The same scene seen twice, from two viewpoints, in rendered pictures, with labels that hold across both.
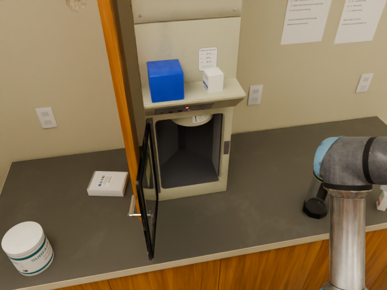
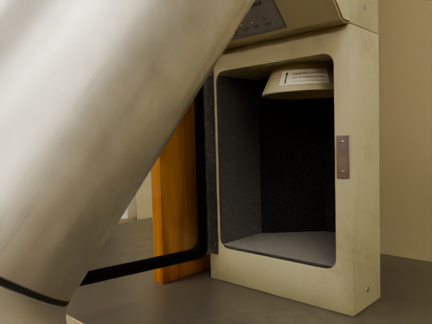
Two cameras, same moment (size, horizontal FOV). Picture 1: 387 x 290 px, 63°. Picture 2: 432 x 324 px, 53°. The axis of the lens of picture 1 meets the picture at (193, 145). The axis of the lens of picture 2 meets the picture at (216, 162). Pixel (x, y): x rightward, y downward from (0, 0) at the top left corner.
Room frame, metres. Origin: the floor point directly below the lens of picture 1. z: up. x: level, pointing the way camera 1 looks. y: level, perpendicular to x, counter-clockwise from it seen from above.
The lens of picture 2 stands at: (0.40, -0.57, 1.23)
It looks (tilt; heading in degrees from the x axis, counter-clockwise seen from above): 3 degrees down; 54
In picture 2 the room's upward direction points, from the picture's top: 2 degrees counter-clockwise
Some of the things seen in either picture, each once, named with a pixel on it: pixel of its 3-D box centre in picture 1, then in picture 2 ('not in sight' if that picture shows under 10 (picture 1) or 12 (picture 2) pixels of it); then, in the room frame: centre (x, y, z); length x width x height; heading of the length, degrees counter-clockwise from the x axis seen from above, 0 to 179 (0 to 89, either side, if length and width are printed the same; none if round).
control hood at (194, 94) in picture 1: (193, 103); (246, 6); (0.89, 0.00, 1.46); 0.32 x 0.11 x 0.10; 101
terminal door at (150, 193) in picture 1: (148, 191); (137, 165); (0.75, 0.16, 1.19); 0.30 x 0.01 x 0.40; 0
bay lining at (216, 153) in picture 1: (185, 134); (305, 157); (1.07, 0.03, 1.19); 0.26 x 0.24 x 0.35; 101
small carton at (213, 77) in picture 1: (212, 80); not in sight; (0.90, -0.06, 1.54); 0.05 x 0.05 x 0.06; 18
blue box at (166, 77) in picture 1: (165, 80); not in sight; (0.88, 0.08, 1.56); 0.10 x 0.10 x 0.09; 11
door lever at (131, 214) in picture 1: (137, 206); not in sight; (0.68, 0.19, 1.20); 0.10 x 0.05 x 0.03; 0
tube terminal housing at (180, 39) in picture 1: (184, 108); (304, 92); (1.07, 0.03, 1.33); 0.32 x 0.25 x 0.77; 101
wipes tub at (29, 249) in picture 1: (29, 248); not in sight; (0.64, 0.59, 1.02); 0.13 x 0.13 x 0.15
